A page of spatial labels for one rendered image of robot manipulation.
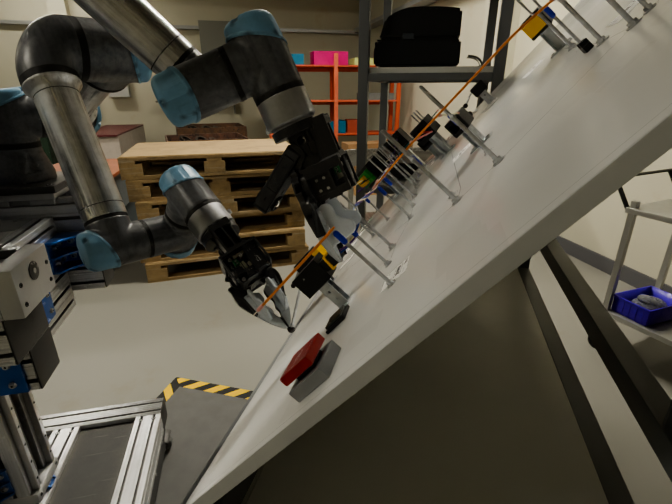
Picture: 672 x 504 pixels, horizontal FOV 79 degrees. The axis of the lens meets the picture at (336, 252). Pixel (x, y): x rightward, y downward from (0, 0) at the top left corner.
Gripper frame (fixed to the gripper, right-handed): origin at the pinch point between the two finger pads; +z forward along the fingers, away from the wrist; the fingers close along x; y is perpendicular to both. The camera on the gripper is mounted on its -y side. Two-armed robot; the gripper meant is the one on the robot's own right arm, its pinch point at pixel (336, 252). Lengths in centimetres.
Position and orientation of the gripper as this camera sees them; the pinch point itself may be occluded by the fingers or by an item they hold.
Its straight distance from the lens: 65.0
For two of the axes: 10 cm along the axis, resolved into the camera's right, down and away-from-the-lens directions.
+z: 4.0, 8.9, 2.2
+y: 8.9, -3.3, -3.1
